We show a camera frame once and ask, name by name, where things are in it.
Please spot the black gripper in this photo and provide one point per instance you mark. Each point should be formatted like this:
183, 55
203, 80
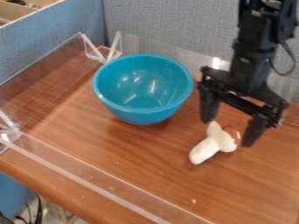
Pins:
242, 88

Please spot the blue plastic bowl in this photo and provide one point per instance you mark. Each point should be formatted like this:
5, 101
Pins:
143, 87

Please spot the clear acrylic barrier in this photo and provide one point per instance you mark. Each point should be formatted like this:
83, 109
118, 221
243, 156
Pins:
123, 174

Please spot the wooden shelf box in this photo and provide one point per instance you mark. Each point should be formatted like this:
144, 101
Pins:
15, 10

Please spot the white brown toy mushroom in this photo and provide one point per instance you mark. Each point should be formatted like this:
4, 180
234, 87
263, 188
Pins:
223, 138

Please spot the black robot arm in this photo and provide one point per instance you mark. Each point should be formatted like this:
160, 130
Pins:
266, 25

